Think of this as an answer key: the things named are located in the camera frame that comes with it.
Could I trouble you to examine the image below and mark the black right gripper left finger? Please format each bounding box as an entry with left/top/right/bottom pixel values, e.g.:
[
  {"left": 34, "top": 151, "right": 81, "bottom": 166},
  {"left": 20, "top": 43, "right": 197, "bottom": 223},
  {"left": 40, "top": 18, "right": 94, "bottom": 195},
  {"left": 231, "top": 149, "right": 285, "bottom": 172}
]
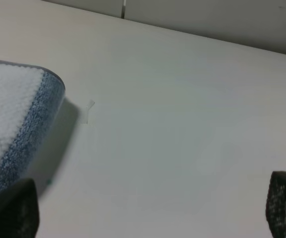
[{"left": 0, "top": 178, "right": 39, "bottom": 238}]

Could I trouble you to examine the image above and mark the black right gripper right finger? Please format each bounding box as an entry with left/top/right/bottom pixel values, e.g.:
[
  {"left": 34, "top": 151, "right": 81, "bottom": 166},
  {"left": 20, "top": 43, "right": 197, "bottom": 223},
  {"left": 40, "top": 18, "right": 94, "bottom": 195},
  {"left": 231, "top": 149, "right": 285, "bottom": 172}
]
[{"left": 266, "top": 171, "right": 286, "bottom": 238}]

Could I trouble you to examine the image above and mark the blue white striped towel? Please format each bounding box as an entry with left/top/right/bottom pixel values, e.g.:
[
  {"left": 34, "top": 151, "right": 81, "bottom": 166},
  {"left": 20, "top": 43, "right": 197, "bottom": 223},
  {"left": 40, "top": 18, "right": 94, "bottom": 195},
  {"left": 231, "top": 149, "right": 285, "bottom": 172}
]
[{"left": 0, "top": 60, "right": 66, "bottom": 191}]

